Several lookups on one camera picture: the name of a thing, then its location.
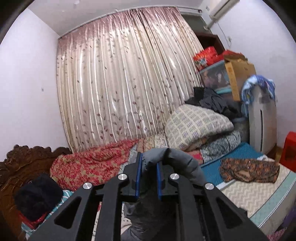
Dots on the dark wooden cabinet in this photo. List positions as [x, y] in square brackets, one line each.
[210, 40]

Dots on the white wall air conditioner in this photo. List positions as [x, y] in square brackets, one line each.
[222, 8]

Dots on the black clothes pile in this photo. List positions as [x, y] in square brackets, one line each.
[207, 98]

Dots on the brown cardboard box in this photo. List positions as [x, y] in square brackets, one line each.
[238, 72]

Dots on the white air purifier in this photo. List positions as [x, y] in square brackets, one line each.
[262, 121]

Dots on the white purple-dashed folded duvet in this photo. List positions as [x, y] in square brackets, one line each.
[189, 127]

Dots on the clear plastic storage bin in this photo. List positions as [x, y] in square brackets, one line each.
[216, 78]

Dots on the black garment on headboard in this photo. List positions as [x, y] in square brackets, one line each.
[38, 197]

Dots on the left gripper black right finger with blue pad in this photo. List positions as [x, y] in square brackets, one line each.
[166, 189]

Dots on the blue white patterned quilt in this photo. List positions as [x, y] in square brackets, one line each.
[216, 147]

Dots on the pink leaf-pattern curtain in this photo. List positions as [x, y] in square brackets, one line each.
[121, 76]

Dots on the brown patterned garment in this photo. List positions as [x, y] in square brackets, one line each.
[249, 170]

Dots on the grey puffer down jacket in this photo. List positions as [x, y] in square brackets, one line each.
[152, 219]

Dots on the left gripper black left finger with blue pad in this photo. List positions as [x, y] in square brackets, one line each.
[131, 191]

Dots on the carved dark wooden headboard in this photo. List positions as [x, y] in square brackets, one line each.
[21, 165]

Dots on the red floral quilt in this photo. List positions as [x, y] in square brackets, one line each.
[96, 165]

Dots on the red plastic box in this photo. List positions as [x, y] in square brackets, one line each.
[288, 153]

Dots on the red snack package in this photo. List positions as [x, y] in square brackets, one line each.
[205, 58]

